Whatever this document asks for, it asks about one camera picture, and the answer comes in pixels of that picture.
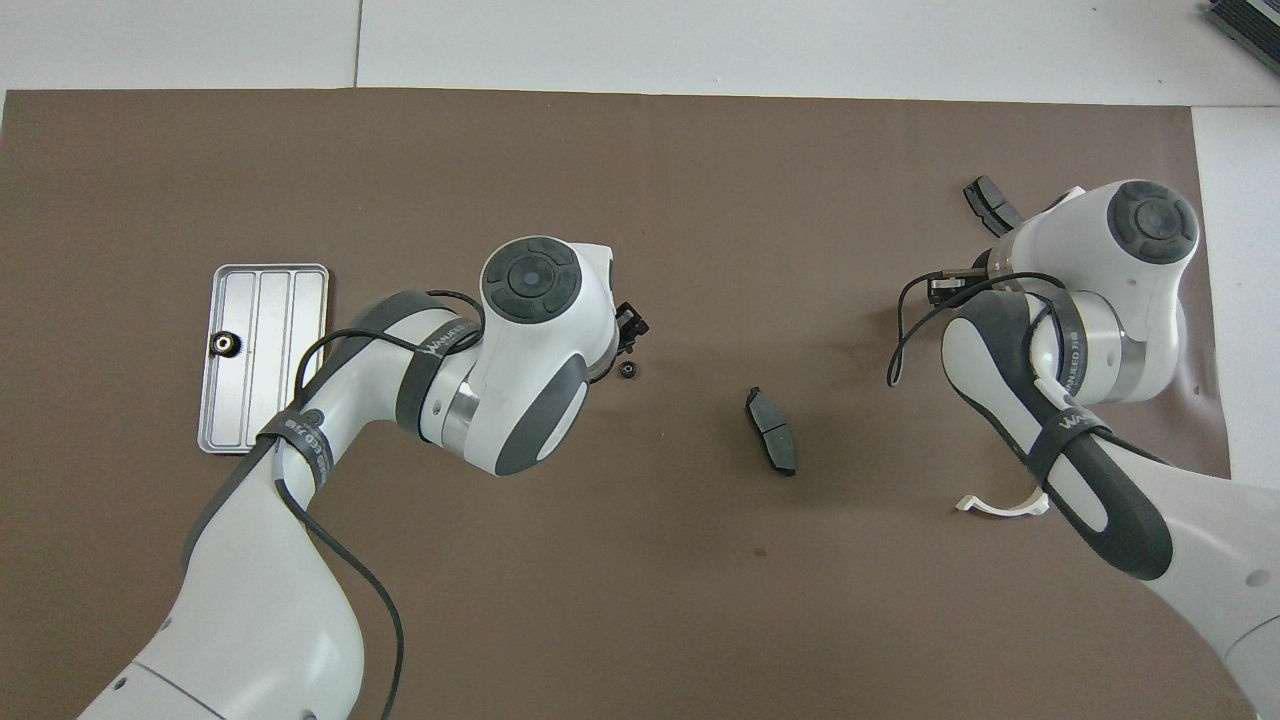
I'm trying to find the grey ribbed block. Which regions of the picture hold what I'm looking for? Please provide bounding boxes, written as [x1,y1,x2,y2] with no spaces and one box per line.
[1205,0,1280,73]

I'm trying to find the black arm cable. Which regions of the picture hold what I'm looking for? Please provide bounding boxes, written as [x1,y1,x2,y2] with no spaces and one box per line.
[887,268,1061,389]
[268,288,491,720]

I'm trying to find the dark grey brake pad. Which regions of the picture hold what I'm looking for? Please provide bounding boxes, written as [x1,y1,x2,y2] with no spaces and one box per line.
[963,176,1023,238]
[745,387,799,478]

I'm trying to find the white curved plastic bracket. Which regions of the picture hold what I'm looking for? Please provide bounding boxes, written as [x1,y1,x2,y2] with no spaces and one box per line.
[955,488,1051,518]

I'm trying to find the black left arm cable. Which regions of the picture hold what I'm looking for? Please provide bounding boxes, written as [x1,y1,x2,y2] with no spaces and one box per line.
[268,288,491,720]

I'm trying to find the brown table mat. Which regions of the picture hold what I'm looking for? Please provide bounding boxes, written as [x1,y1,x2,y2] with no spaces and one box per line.
[0,88,1256,720]

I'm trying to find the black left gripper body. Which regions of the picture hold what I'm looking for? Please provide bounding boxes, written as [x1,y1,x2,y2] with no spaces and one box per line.
[612,302,649,353]

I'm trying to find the grey metal tray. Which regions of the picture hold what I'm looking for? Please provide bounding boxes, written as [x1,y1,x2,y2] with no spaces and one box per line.
[198,264,330,455]

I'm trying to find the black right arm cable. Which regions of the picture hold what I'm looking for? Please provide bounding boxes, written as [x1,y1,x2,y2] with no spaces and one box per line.
[887,268,1061,389]

